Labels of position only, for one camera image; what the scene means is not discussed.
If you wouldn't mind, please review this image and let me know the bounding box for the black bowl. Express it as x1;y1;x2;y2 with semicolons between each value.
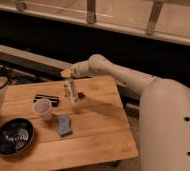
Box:
0;118;34;156

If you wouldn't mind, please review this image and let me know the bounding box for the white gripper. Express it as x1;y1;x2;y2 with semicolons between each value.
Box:
60;61;90;78

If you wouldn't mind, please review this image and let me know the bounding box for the small dark red object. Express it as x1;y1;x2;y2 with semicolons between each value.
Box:
78;92;85;99

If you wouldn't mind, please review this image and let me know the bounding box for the metal rail bracket right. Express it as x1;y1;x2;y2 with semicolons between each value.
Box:
145;0;164;35

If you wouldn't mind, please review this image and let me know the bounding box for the metal rail bracket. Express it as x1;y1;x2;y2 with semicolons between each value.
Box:
145;0;164;35
86;0;96;24

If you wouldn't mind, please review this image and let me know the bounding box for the white plastic cup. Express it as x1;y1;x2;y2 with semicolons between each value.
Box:
32;98;52;121

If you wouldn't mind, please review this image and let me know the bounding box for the small white bottle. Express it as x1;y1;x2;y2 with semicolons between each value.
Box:
64;79;79;105

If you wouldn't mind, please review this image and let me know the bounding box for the metal rail bracket middle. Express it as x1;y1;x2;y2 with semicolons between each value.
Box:
86;0;96;24

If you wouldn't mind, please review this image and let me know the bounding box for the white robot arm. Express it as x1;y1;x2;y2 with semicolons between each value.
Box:
61;54;190;171

